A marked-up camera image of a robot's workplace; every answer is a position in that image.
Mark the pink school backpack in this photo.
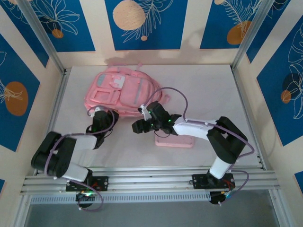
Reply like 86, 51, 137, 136
84, 61, 171, 119

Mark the pink pencil case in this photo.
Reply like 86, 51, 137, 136
154, 133, 196, 149

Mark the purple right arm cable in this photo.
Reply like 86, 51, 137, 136
145, 87, 258, 207

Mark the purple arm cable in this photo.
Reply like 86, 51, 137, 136
145, 87, 258, 207
44, 107, 116, 212

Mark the aluminium table side rail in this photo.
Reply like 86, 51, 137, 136
231, 67, 268, 170
34, 68, 71, 175

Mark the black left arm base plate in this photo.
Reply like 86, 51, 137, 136
65, 175, 109, 192

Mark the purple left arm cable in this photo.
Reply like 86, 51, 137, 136
44, 107, 116, 212

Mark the aluminium frame cross rail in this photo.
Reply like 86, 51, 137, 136
20, 166, 282, 196

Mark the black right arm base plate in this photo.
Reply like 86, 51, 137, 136
192, 173, 236, 190

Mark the grey slotted cable duct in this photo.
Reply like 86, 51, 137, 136
29, 191, 212, 205

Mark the aluminium frame post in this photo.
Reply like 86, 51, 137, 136
16, 0, 67, 74
231, 0, 292, 71

